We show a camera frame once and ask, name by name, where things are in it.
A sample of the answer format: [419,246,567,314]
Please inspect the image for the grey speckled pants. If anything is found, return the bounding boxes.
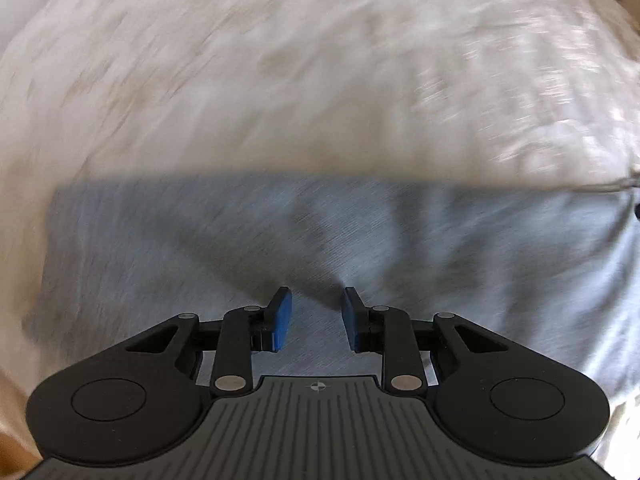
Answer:
[22,173,640,476]

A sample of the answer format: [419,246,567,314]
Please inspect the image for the cream floral bedspread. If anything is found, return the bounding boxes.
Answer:
[1,0,639,445]

